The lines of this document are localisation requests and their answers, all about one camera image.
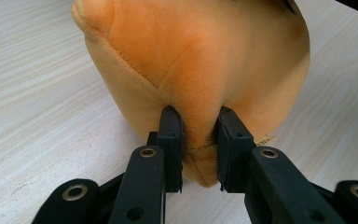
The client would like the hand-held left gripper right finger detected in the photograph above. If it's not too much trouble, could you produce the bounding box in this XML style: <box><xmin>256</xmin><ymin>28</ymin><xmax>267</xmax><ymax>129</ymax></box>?
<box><xmin>215</xmin><ymin>105</ymin><xmax>347</xmax><ymax>224</ymax></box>

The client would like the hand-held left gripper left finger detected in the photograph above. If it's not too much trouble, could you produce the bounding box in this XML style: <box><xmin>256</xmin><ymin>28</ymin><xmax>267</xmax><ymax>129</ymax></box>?
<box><xmin>108</xmin><ymin>105</ymin><xmax>186</xmax><ymax>224</ymax></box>

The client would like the orange plush toy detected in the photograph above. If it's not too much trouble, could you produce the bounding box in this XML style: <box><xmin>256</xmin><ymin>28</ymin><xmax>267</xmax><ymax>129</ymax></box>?
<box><xmin>71</xmin><ymin>0</ymin><xmax>311</xmax><ymax>189</ymax></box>

